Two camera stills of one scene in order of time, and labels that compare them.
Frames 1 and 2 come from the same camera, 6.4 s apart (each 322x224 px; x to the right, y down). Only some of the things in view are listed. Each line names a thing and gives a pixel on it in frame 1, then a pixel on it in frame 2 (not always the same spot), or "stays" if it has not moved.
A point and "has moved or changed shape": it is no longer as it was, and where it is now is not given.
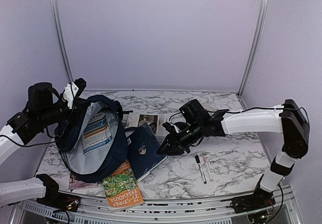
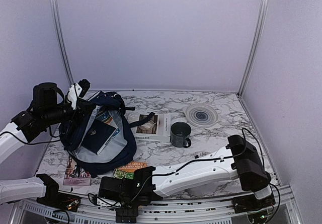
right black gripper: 174,147 -> 121,215
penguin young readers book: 96,132 -> 105,117
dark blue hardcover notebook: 142,144 -> 98,134
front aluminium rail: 93,210 stays
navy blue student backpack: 93,143 has moved or changed shape
